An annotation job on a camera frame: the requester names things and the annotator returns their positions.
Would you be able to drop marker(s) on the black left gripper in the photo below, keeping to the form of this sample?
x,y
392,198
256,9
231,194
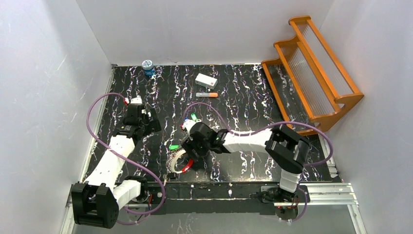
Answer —
x,y
150,123

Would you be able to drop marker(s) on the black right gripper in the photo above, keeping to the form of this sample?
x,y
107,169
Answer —
x,y
192,152

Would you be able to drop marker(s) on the key with green tag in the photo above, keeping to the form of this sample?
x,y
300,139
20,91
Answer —
x,y
173,147
195,118

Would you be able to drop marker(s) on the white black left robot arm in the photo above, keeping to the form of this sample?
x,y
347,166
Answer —
x,y
98,200

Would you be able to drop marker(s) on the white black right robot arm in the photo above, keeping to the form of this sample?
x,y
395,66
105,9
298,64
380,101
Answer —
x,y
285,146

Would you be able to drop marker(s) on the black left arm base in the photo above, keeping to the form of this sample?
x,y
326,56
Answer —
x,y
151,194

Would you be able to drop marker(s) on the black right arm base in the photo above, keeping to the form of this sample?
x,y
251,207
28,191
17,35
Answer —
x,y
289,206

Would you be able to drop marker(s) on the white orange marker pen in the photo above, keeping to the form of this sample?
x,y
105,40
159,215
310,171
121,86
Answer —
x,y
206,95

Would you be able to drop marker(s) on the blue jar with white lid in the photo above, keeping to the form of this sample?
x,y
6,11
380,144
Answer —
x,y
148,67

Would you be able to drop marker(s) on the white green small box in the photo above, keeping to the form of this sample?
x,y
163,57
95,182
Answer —
x,y
206,81

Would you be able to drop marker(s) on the orange wooden tiered rack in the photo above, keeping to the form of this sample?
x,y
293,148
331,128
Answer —
x,y
324,88

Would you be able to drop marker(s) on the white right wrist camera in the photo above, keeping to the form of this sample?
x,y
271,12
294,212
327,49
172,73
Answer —
x,y
188,124

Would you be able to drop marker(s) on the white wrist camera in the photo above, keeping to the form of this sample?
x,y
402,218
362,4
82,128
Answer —
x,y
136,101
188,124

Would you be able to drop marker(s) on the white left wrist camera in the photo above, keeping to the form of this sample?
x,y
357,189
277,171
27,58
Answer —
x,y
136,101

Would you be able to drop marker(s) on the aluminium frame rail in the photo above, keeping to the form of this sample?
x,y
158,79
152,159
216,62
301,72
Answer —
x,y
324,193

